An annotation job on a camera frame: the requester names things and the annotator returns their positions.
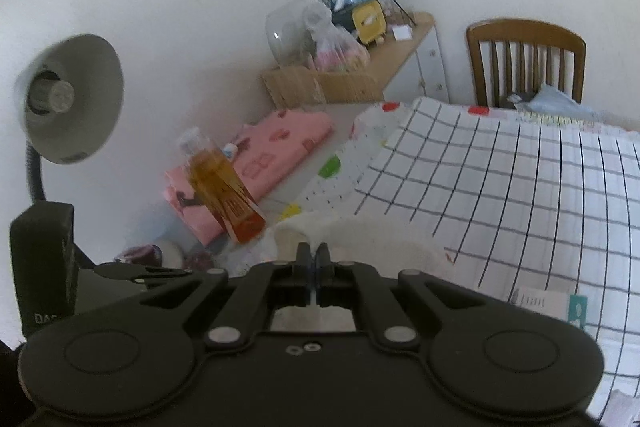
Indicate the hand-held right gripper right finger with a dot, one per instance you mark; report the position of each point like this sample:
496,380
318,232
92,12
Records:
324,272

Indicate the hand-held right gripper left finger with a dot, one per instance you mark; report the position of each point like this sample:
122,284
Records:
303,272

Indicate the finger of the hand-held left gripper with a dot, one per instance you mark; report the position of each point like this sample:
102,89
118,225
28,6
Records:
140,272

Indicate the white cloth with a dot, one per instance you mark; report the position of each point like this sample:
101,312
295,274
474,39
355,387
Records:
380,247

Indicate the dark red object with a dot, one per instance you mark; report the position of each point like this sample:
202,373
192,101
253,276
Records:
142,254

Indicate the amber liquid bottle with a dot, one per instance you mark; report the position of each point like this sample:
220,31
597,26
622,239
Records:
225,192

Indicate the pink printed cloth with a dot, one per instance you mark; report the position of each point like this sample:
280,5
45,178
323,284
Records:
280,147

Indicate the grey desk lamp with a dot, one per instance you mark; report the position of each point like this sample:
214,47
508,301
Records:
90,107

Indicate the brown cardboard box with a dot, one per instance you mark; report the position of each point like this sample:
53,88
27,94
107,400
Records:
320,87

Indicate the checked tablecloth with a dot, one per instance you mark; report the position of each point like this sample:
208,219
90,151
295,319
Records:
500,187

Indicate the clear bag with pink items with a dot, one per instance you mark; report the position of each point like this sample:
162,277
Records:
337,49

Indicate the white booklet with teal stripe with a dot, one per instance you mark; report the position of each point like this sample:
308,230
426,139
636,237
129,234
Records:
545,302

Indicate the wooden top side cabinet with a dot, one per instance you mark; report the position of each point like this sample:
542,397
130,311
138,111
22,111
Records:
425,62

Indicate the small white box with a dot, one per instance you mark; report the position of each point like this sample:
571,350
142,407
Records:
402,33

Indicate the yellow toy clock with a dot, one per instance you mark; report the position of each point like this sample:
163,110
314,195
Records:
369,22

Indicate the light blue cloth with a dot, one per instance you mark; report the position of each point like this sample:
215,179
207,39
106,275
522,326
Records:
555,102

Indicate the wooden chair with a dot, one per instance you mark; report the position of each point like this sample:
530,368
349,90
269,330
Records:
525,32

